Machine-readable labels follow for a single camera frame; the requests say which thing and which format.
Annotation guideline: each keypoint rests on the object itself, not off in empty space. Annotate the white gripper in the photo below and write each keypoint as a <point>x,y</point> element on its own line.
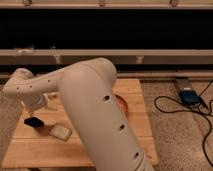
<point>34,103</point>

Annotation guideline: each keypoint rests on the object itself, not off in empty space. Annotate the black eraser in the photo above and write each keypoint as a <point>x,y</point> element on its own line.
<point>33,122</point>

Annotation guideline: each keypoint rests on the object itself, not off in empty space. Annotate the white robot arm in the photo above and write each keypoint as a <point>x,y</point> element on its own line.
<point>86,92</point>

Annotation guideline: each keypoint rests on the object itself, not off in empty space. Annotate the wooden table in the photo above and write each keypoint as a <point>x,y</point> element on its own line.
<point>30,148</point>

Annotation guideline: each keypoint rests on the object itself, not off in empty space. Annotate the white sponge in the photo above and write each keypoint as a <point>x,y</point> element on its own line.
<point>61,132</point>

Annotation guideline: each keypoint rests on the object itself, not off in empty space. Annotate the orange bowl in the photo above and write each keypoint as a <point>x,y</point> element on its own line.
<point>123,104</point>

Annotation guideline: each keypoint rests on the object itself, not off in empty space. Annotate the blue power adapter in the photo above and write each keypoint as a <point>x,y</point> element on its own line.
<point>189,97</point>

